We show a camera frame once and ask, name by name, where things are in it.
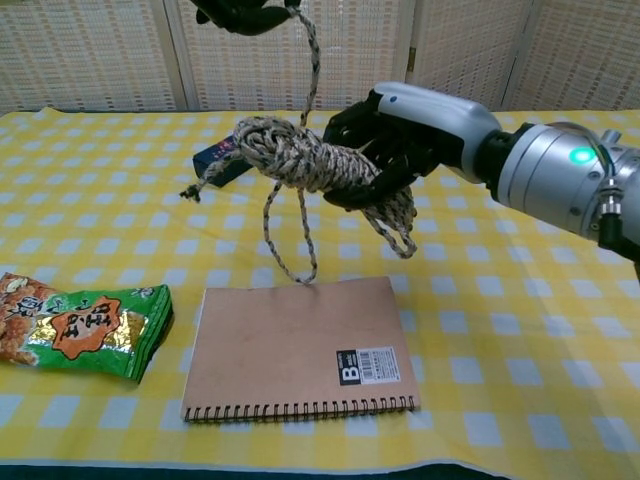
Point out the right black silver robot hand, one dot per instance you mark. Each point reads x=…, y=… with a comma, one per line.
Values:
x=435, y=125

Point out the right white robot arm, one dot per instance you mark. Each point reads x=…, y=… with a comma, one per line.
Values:
x=545, y=170

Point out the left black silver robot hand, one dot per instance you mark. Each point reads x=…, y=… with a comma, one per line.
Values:
x=245, y=15

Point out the dark blue rectangular box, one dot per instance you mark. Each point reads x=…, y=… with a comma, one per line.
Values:
x=215, y=162

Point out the kraft spiral notebook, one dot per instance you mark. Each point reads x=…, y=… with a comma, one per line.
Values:
x=295, y=345

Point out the woven bamboo folding screen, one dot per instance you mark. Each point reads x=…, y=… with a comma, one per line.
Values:
x=100, y=50

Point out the green snack bag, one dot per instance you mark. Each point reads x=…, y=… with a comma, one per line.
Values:
x=85, y=330

